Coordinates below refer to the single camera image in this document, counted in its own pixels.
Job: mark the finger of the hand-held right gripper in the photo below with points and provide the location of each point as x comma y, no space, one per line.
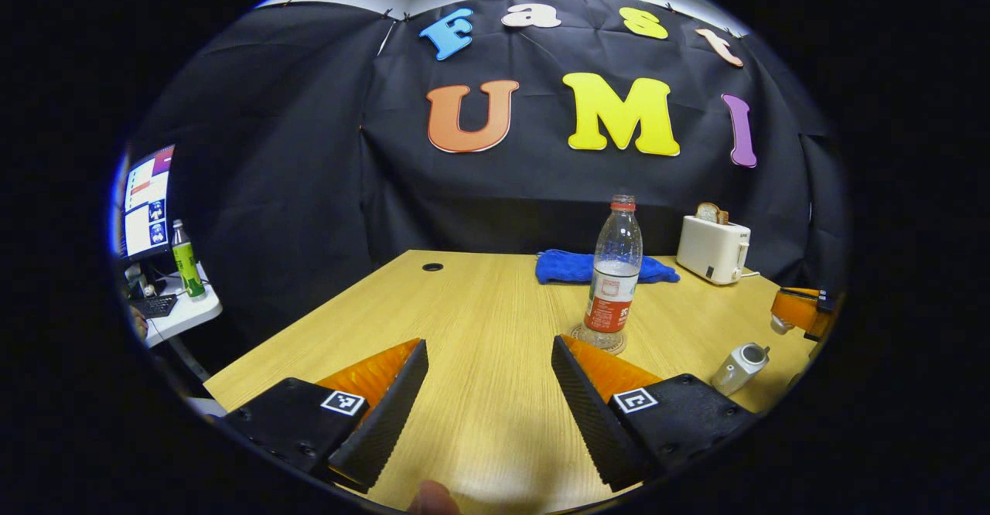
797,306

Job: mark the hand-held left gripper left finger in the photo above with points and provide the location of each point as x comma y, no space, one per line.
387,414

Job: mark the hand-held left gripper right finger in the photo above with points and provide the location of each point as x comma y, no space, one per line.
592,414

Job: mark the white teacup lid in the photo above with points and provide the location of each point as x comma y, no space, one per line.
781,325

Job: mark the round wooden coaster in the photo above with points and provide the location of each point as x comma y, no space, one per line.
578,335

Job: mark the clear plastic water bottle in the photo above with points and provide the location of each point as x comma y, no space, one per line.
615,267

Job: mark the green drink bottle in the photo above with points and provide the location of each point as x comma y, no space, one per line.
188,264

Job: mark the white toaster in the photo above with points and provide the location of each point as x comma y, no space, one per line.
710,250

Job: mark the bread slice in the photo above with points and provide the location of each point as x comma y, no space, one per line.
711,213

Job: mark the blue towel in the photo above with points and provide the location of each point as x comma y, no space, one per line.
564,266

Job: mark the white side table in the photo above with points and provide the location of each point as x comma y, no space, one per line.
189,315

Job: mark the black keyboard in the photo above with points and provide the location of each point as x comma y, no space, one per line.
155,306

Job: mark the black backdrop cloth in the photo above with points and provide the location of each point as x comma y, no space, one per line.
271,151

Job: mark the computer monitor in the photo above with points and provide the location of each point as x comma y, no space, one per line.
147,202

